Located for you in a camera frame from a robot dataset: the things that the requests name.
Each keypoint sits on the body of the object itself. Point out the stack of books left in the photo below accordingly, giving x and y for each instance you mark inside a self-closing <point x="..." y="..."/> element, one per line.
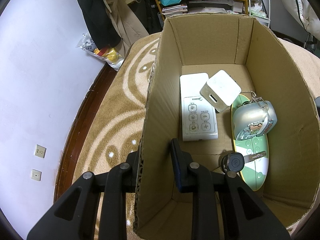
<point x="175" y="10"/>

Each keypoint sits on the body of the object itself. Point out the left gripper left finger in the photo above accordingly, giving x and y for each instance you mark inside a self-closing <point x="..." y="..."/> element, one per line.
<point x="74" y="214"/>

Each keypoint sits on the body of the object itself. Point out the beige trench coat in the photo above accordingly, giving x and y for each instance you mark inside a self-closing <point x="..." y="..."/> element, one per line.
<point x="126" y="24"/>

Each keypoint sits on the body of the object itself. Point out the upper wall socket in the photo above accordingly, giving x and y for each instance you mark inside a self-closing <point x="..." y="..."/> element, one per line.
<point x="40" y="151"/>

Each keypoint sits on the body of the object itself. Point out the white square charger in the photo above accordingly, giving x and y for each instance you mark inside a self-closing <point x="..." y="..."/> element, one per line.
<point x="220" y="91"/>

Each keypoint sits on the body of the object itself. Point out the white trolley cart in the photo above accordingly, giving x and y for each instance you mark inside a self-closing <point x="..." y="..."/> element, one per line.
<point x="261" y="10"/>

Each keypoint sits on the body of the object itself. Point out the cardboard box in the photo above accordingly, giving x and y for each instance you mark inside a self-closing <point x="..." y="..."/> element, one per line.
<point x="252" y="55"/>

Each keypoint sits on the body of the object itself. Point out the green oval remote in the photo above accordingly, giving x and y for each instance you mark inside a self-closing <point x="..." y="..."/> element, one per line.
<point x="254" y="149"/>

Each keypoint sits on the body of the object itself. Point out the stack of books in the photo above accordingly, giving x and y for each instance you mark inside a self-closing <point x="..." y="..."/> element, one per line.
<point x="215" y="6"/>
<point x="175" y="10"/>

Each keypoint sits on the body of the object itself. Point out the stack of books right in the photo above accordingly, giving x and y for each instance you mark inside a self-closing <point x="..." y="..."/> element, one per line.
<point x="215" y="6"/>

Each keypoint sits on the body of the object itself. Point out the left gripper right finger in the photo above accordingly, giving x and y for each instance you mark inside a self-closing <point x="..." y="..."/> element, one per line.
<point x="244" y="214"/>

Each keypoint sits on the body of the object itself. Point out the plastic snack bag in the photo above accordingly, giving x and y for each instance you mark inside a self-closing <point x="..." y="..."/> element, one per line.
<point x="110" y="55"/>

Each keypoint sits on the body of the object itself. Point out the white Midea remote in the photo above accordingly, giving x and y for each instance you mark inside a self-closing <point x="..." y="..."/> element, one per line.
<point x="198" y="115"/>

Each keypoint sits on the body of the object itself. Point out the beige patterned blanket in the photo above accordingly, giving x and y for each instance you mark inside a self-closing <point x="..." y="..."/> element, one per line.
<point x="117" y="127"/>

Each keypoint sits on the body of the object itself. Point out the silver cartoon earbud case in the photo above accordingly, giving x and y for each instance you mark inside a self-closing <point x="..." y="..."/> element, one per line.
<point x="251" y="118"/>

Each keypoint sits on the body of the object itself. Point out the black hanging coat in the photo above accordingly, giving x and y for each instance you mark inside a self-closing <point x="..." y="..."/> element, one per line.
<point x="98" y="23"/>

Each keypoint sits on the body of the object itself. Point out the black key bunch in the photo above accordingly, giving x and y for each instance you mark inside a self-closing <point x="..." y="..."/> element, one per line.
<point x="235" y="162"/>

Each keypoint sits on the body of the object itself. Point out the lower wall socket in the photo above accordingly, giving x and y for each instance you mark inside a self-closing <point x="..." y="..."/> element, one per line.
<point x="36" y="175"/>

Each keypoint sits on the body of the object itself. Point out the wall socket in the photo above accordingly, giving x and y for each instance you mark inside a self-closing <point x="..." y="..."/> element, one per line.
<point x="36" y="175"/>
<point x="40" y="151"/>

